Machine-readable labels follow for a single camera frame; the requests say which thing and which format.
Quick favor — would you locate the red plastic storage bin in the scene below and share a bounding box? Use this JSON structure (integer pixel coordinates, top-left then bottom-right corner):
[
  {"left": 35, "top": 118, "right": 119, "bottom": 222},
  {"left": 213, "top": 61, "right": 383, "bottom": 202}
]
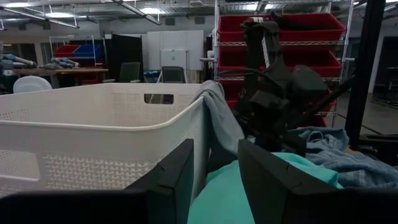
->
[
  {"left": 217, "top": 49, "right": 343, "bottom": 78},
  {"left": 222, "top": 80, "right": 338, "bottom": 110},
  {"left": 217, "top": 12, "right": 346, "bottom": 43}
]

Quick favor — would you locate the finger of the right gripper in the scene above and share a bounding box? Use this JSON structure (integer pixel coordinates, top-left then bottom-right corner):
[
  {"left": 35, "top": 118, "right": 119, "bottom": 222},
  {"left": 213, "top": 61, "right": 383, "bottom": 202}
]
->
[{"left": 281, "top": 132, "right": 308, "bottom": 157}]

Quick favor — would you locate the black frame post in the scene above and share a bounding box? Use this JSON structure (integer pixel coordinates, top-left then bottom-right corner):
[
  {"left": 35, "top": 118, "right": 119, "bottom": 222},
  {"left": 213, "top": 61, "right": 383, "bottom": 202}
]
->
[{"left": 344, "top": 0, "right": 387, "bottom": 149}]

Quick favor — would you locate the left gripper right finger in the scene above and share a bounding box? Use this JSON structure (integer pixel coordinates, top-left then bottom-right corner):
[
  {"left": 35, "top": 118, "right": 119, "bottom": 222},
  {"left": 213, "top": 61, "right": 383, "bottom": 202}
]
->
[{"left": 238, "top": 139, "right": 343, "bottom": 224}]

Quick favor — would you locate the wooden work table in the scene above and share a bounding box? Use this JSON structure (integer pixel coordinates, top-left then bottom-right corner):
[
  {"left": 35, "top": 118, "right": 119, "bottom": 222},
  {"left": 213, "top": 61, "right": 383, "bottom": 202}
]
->
[{"left": 12, "top": 67, "right": 109, "bottom": 90}]

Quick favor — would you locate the blue crate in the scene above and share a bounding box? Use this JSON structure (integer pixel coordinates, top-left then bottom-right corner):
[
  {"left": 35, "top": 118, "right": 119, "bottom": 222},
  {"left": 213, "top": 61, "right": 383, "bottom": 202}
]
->
[{"left": 143, "top": 69, "right": 161, "bottom": 83}]

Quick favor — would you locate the white perforated laundry basket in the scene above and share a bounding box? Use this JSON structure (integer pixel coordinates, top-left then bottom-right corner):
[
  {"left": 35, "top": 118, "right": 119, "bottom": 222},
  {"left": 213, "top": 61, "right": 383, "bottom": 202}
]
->
[{"left": 0, "top": 82, "right": 210, "bottom": 200}]

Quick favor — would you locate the black partition panel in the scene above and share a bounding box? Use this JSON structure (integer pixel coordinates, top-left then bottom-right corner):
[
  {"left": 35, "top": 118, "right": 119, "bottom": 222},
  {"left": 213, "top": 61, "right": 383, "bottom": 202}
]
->
[{"left": 107, "top": 33, "right": 145, "bottom": 82}]

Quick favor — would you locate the small blue bin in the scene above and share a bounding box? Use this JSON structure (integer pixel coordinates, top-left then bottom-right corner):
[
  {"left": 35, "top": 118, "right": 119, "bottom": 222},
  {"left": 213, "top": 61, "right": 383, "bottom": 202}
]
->
[{"left": 73, "top": 44, "right": 103, "bottom": 59}]

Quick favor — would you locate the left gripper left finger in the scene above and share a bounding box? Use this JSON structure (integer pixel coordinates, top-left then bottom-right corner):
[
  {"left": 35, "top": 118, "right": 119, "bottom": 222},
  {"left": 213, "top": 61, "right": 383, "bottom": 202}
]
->
[{"left": 124, "top": 138, "right": 195, "bottom": 224}]

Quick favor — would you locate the metal wire shelf rack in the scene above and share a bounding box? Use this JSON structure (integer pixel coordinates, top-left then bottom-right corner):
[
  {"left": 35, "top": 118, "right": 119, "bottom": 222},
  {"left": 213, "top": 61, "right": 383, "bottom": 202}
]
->
[{"left": 213, "top": 0, "right": 356, "bottom": 128}]

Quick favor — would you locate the small white board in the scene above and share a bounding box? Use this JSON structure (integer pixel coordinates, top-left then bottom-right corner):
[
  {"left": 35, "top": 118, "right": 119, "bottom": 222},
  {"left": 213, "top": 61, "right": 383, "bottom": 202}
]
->
[{"left": 160, "top": 49, "right": 188, "bottom": 71}]

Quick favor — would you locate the white round chair back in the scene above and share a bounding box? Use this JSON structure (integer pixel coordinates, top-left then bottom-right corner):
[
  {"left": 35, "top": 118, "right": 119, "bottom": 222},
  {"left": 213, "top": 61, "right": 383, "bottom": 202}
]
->
[{"left": 12, "top": 75, "right": 53, "bottom": 94}]

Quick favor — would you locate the small red bin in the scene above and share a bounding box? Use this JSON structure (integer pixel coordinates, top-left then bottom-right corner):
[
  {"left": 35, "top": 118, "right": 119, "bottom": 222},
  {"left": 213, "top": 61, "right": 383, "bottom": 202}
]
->
[{"left": 53, "top": 44, "right": 81, "bottom": 58}]

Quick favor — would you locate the grey office chair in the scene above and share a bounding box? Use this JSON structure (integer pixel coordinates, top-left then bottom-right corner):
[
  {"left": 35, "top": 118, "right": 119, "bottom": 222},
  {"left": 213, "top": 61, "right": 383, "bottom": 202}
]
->
[{"left": 119, "top": 62, "right": 142, "bottom": 83}]

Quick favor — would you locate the large white board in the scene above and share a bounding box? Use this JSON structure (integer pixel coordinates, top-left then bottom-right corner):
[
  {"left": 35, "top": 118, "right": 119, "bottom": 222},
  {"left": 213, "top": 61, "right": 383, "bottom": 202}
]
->
[{"left": 146, "top": 29, "right": 205, "bottom": 71}]

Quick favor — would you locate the dark office chair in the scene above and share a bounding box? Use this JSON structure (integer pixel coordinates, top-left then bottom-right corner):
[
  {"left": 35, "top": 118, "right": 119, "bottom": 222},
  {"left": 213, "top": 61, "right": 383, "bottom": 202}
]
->
[{"left": 160, "top": 65, "right": 187, "bottom": 84}]

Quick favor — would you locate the teal cloth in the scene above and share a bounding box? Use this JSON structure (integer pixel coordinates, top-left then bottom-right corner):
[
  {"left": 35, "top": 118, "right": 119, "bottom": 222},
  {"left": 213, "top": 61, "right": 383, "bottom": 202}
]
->
[{"left": 186, "top": 151, "right": 345, "bottom": 224}]

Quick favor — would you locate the light blue woven plaid cloth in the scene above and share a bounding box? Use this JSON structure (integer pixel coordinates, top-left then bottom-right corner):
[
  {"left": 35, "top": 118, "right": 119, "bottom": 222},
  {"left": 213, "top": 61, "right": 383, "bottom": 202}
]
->
[{"left": 285, "top": 126, "right": 398, "bottom": 190}]

